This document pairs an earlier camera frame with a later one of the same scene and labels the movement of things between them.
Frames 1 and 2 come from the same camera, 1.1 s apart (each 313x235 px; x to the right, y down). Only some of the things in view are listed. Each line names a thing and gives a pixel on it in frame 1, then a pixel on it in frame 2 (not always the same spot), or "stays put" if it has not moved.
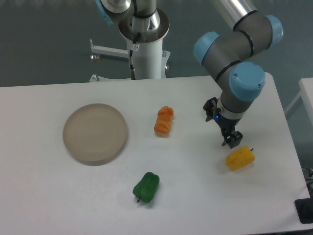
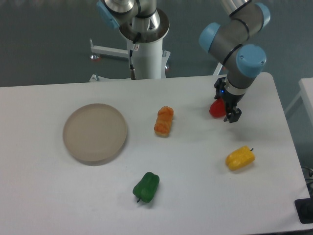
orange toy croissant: [162, 124] stays put
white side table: [306, 92] stays put
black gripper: [227, 125] -> [231, 100]
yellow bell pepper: [239, 158] stays put
